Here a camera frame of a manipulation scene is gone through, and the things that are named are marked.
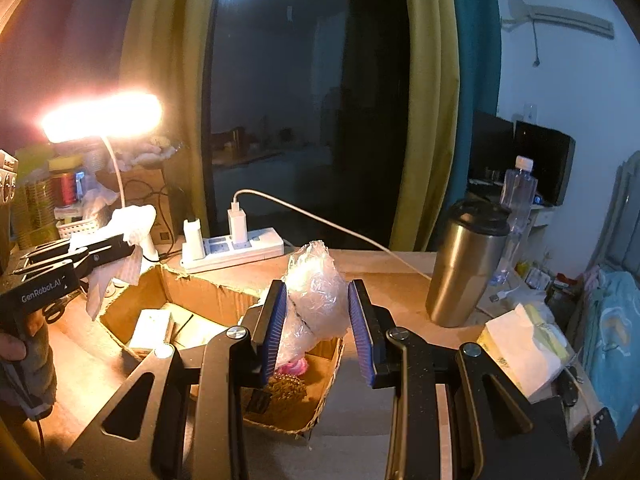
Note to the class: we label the white desk lamp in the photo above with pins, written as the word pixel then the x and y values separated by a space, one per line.
pixel 102 117

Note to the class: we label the red can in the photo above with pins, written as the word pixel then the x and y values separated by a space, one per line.
pixel 66 187

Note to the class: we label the pack of white tissues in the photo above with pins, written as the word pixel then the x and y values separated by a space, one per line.
pixel 520 345

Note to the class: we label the black scissors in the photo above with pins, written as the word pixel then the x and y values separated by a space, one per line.
pixel 54 310

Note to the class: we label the pile of small plush toys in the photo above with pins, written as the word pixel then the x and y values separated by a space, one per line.
pixel 150 152

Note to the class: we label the person's left hand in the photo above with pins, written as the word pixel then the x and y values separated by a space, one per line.
pixel 12 347

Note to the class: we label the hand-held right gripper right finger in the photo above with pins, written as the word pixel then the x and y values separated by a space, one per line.
pixel 361 335

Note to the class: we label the bagged sleeve of paper cups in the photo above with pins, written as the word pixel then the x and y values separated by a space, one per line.
pixel 35 205

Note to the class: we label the black phone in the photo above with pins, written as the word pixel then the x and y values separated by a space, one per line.
pixel 597 440

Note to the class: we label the white power strip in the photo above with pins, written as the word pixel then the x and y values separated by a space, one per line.
pixel 250 245

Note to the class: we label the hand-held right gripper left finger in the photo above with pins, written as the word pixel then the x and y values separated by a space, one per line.
pixel 272 332

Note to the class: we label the teal curtain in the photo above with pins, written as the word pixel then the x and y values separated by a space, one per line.
pixel 477 60

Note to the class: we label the steel tumbler with black lid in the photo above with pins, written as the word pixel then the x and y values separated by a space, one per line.
pixel 465 270

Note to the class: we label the small white box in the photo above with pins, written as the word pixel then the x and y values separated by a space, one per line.
pixel 150 330

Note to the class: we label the cardboard box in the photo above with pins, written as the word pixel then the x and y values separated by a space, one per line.
pixel 200 300

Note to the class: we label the pink plush toy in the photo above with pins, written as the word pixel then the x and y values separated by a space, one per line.
pixel 292 366

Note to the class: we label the yellow sponge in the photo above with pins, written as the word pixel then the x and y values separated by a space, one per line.
pixel 66 163

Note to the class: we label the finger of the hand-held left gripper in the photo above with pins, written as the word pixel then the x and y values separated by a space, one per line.
pixel 107 249
pixel 50 266

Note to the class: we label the white air conditioner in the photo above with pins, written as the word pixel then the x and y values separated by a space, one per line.
pixel 565 17

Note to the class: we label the clear plastic water bottle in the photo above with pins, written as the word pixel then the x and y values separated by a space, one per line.
pixel 520 195

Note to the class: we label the yellow curtain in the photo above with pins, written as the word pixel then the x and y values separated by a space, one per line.
pixel 430 110
pixel 165 60

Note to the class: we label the white paper towel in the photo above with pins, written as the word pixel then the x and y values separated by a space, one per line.
pixel 120 240

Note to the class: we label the clear plastic bag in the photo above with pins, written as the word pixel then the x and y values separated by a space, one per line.
pixel 315 295

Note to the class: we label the light blue blanket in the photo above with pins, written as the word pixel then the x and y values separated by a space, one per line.
pixel 612 340

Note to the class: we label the white woven basket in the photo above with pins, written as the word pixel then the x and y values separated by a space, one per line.
pixel 75 229

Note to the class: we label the black monitor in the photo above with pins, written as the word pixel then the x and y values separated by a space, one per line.
pixel 545 160
pixel 492 145

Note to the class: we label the grey padded headboard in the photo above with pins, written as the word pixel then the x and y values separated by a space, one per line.
pixel 625 200

